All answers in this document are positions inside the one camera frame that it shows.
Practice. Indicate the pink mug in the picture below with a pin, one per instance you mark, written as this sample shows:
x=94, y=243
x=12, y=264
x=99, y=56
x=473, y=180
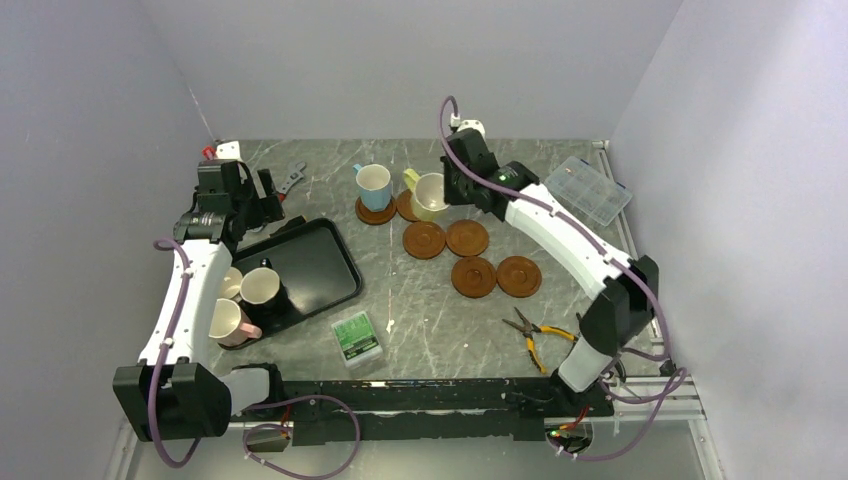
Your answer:
x=230, y=325

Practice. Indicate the brown coaster two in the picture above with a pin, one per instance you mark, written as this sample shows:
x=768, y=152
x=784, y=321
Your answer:
x=404, y=206

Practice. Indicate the yellow handled pliers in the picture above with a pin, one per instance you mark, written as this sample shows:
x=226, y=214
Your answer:
x=529, y=330

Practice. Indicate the brown coaster three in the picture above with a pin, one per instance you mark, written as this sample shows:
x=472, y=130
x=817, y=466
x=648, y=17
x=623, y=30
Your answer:
x=424, y=240

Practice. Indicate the light blue mug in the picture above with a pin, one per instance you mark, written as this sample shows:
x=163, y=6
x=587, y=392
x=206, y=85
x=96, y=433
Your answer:
x=374, y=184

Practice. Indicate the brown coaster six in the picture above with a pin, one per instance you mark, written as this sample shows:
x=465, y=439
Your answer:
x=473, y=277

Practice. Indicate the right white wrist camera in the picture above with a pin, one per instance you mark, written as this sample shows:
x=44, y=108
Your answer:
x=456, y=124

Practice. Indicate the brown coaster five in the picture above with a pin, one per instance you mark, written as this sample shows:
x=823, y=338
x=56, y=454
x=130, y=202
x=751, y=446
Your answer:
x=519, y=276

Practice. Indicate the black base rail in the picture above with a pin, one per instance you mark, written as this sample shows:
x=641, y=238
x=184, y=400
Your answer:
x=334, y=410

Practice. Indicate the clear plastic organizer box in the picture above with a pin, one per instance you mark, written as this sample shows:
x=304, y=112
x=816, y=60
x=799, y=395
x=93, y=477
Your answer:
x=587, y=189

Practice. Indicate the black mug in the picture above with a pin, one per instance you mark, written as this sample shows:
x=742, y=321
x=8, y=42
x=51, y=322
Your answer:
x=263, y=294

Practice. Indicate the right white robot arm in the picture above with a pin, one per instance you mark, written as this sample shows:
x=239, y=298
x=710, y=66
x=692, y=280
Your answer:
x=623, y=291

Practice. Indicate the yellow-green mug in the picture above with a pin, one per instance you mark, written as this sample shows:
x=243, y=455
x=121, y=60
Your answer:
x=427, y=194

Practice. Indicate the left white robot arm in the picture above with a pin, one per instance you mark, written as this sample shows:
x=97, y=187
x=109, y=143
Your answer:
x=169, y=393

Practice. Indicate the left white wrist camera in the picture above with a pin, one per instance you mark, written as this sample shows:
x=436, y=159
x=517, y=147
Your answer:
x=227, y=151

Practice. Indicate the orange-yellow mug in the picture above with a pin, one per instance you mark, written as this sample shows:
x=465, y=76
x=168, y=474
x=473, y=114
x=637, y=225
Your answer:
x=231, y=285

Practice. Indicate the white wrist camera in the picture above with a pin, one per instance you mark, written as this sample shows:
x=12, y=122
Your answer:
x=227, y=151
x=456, y=124

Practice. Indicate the black plastic tray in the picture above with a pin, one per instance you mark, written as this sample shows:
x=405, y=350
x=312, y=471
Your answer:
x=315, y=266

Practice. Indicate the brown coaster four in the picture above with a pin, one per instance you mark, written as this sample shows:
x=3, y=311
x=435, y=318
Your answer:
x=467, y=238

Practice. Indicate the red handled wrench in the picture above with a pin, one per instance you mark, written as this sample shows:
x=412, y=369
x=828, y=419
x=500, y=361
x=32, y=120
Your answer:
x=294, y=175

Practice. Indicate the brown coaster one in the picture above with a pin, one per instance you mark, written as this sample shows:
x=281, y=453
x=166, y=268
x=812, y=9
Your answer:
x=375, y=218

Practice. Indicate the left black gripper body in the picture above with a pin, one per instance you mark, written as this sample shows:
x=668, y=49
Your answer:
x=257, y=211

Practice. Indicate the green screw box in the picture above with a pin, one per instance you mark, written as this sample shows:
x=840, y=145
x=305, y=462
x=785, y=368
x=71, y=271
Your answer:
x=357, y=340

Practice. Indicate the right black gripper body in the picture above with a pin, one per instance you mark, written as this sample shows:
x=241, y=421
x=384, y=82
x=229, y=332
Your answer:
x=455, y=186

